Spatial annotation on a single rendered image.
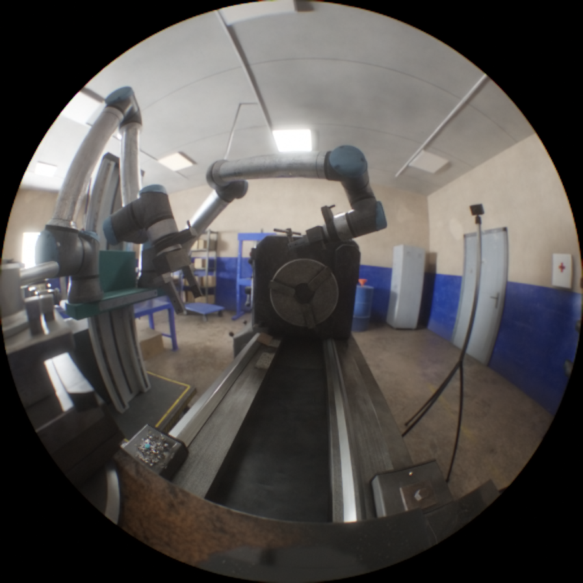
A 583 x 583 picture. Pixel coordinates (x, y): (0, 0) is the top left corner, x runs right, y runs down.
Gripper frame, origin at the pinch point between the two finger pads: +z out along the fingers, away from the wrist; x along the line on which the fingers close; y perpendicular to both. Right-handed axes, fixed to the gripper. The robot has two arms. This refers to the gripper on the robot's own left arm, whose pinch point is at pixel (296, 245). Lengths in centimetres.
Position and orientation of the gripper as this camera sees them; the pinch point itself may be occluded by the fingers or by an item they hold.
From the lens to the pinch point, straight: 69.0
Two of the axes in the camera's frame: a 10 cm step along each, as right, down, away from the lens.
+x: 5.0, -2.1, 8.4
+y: 2.9, 9.5, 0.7
